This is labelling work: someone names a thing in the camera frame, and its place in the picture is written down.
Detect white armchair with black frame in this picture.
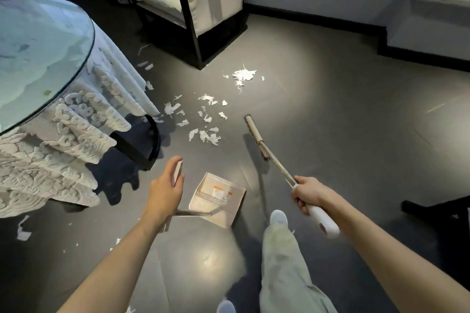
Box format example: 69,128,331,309
117,0,247,71

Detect black furniture leg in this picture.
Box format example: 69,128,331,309
401,196,470,230

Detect beige dustpan with handle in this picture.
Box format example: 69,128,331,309
162,160,247,233

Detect round glass table top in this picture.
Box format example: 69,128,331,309
0,0,96,137

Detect black table base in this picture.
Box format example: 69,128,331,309
109,114,161,172

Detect person's left forearm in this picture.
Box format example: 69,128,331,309
56,218,170,313

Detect scattered white paper bits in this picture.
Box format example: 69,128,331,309
137,44,266,147

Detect person's right hand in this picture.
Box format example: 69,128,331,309
291,176,333,216

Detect white stepped platform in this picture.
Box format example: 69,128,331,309
387,0,470,65

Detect white lace tablecloth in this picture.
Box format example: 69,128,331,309
0,19,161,219

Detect person's left hand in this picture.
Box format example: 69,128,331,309
142,156,184,226

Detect beige long-handled broom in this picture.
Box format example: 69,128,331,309
244,115,341,239

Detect light green trouser leg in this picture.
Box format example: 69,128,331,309
259,223,339,313

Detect black baseboard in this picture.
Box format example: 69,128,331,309
244,2,470,73

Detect large torn paper piece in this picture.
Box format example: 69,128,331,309
16,215,32,242

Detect heap of white paper scraps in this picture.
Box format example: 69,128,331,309
232,64,258,93

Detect person's right forearm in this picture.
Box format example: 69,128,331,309
322,193,470,313

